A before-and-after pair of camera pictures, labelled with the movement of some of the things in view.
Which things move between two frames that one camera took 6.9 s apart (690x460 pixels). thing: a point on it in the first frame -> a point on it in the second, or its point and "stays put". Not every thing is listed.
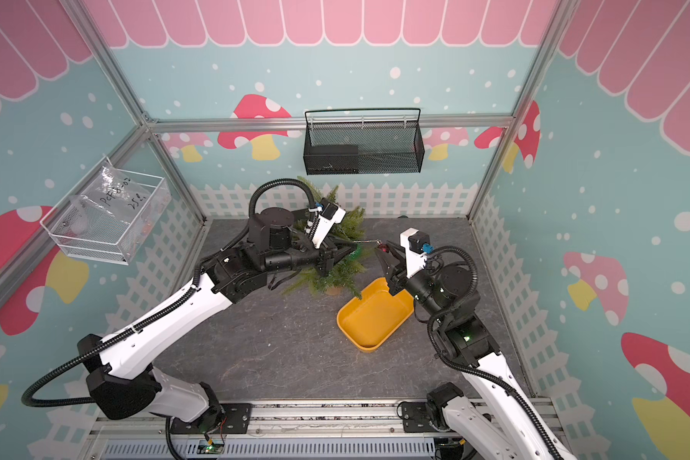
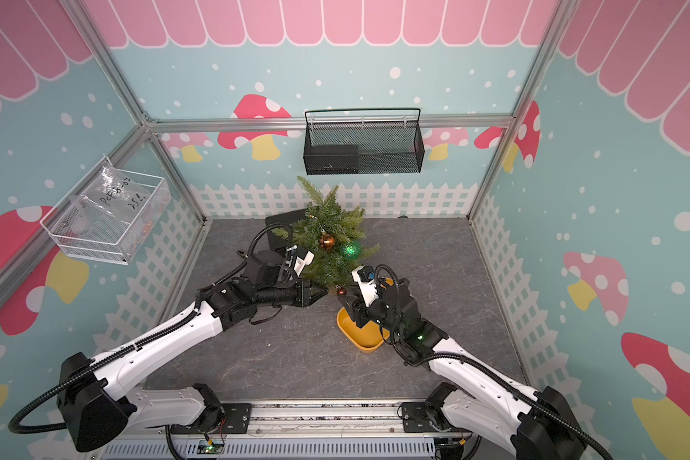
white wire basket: [108, 216] stays put
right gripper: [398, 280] -> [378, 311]
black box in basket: [333, 159] stays put
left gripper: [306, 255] -> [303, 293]
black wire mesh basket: [368, 148] stays put
